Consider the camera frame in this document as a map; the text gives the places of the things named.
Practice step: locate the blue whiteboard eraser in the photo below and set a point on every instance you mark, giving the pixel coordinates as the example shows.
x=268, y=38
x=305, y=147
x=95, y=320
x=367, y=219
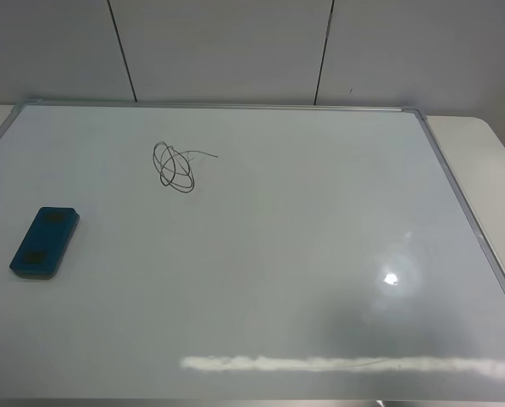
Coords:
x=42, y=250

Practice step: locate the white whiteboard with metal frame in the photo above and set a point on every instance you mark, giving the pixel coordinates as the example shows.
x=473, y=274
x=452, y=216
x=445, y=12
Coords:
x=245, y=253

